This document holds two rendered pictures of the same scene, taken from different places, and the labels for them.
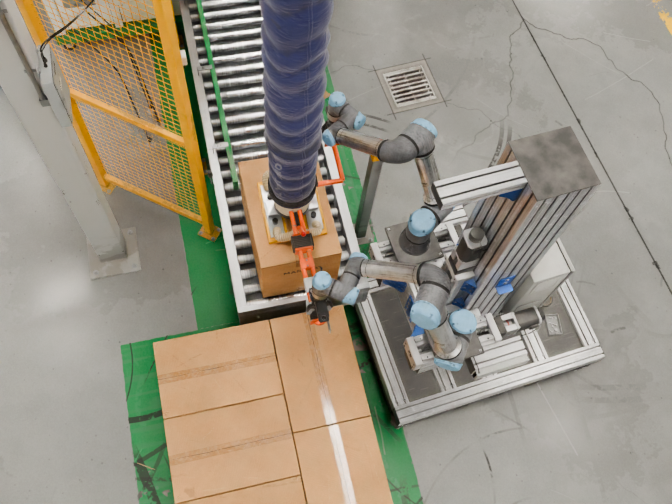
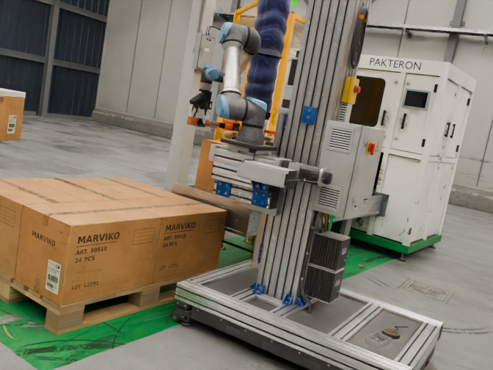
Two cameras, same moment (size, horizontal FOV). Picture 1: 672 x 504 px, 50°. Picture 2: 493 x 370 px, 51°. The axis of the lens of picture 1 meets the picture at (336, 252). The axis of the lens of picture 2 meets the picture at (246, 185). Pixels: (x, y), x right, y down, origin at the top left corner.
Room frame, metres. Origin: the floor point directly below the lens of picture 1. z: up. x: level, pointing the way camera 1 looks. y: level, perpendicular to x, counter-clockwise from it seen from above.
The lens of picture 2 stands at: (-0.44, -2.88, 1.21)
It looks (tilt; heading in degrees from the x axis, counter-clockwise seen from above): 8 degrees down; 56
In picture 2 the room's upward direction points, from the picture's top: 10 degrees clockwise
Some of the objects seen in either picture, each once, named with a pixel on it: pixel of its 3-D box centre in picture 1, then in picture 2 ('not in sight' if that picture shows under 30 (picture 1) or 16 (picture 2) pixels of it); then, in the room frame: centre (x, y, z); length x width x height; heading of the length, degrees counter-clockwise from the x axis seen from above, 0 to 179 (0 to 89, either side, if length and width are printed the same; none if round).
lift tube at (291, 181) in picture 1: (293, 124); (267, 44); (1.66, 0.25, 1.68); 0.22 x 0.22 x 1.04
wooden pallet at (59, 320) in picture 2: not in sight; (94, 269); (0.62, 0.17, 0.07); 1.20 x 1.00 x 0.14; 21
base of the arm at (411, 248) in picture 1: (416, 236); not in sight; (1.55, -0.36, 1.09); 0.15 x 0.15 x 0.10
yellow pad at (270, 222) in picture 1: (272, 209); not in sight; (1.63, 0.34, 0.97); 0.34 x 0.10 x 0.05; 21
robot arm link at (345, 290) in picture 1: (345, 289); (214, 75); (1.11, -0.06, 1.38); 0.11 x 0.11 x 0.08; 76
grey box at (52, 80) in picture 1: (56, 86); (204, 52); (1.70, 1.25, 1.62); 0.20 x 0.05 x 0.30; 21
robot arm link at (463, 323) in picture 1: (460, 326); (253, 111); (1.10, -0.58, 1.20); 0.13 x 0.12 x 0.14; 166
